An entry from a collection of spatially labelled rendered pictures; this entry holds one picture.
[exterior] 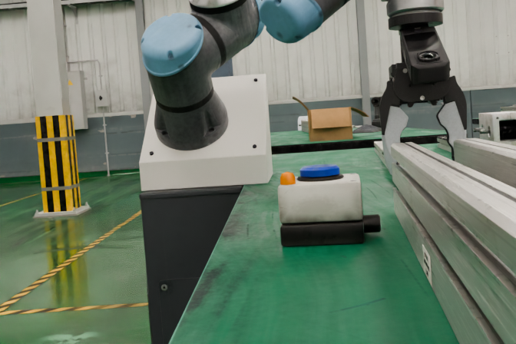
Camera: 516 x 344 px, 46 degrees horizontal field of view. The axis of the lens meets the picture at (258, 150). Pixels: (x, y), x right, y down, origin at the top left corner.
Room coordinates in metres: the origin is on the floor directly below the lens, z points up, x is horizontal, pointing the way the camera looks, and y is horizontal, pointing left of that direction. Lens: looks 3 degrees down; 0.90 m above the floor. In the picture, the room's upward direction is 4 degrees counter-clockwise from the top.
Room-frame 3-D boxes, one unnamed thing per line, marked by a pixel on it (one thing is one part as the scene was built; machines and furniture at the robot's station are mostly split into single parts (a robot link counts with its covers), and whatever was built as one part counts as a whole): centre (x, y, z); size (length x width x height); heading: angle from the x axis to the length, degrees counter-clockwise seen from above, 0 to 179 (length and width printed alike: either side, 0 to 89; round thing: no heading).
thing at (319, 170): (0.61, -0.06, 0.84); 0.04 x 0.04 x 0.02
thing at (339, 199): (0.61, -0.07, 0.81); 0.10 x 0.08 x 0.06; 81
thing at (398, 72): (0.82, -0.22, 0.97); 0.09 x 0.08 x 0.12; 171
